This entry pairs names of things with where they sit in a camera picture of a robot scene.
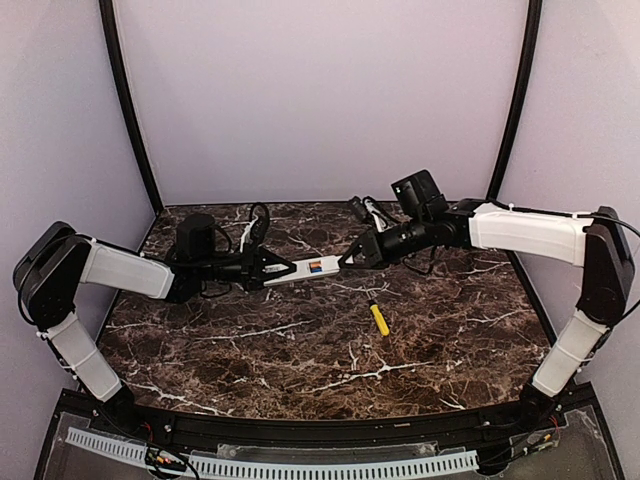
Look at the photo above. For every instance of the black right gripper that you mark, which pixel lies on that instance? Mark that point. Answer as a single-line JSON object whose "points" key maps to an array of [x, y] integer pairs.
{"points": [[373, 247]]}

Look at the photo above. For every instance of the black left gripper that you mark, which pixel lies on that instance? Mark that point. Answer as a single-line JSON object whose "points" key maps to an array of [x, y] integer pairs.
{"points": [[253, 270]]}

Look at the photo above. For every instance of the white remote control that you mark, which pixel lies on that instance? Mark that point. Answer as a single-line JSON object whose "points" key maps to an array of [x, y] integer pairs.
{"points": [[329, 265]]}

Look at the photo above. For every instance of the yellow handled screwdriver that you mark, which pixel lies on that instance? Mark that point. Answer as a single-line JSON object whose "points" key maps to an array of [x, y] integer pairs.
{"points": [[378, 317]]}

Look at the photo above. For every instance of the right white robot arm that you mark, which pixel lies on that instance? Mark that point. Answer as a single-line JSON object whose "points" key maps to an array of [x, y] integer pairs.
{"points": [[594, 242]]}

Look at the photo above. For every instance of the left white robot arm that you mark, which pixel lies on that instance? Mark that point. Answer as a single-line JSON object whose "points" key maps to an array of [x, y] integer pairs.
{"points": [[48, 276]]}

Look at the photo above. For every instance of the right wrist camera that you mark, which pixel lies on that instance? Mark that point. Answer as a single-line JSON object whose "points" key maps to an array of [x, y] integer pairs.
{"points": [[370, 212]]}

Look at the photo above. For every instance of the black front rail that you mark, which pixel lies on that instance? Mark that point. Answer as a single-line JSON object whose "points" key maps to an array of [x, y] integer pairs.
{"points": [[207, 432]]}

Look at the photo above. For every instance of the white slotted cable duct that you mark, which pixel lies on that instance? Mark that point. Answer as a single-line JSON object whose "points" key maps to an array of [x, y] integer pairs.
{"points": [[409, 461]]}

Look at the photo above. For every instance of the right black frame post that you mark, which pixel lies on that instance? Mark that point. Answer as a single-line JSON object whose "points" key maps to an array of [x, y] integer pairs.
{"points": [[523, 73]]}

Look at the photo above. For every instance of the black frame post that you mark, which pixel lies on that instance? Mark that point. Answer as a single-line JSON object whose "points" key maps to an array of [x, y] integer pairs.
{"points": [[123, 91], [523, 73]]}

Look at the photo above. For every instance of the left black frame post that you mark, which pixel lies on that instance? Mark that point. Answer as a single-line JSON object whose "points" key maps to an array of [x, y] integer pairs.
{"points": [[123, 91]]}

